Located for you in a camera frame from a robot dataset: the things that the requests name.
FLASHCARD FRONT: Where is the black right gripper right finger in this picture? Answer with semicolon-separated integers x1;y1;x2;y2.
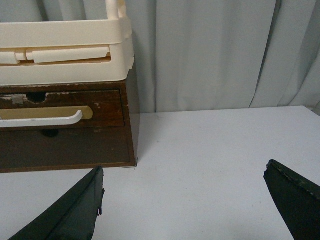
263;159;320;240

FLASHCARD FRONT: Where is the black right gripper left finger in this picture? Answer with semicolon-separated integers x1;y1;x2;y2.
11;166;105;240

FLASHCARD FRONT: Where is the white drawer handle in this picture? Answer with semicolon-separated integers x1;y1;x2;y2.
0;110;83;128

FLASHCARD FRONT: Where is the brown wooden drawer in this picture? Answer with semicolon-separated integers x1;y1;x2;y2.
0;90;124;128

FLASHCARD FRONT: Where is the dark brown wooden drawer cabinet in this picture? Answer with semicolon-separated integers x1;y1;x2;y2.
0;68;140;173

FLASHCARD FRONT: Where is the cream plastic basket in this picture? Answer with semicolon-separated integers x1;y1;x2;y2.
0;0;135;86

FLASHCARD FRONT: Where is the grey curtain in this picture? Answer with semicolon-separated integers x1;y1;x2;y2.
0;0;320;114

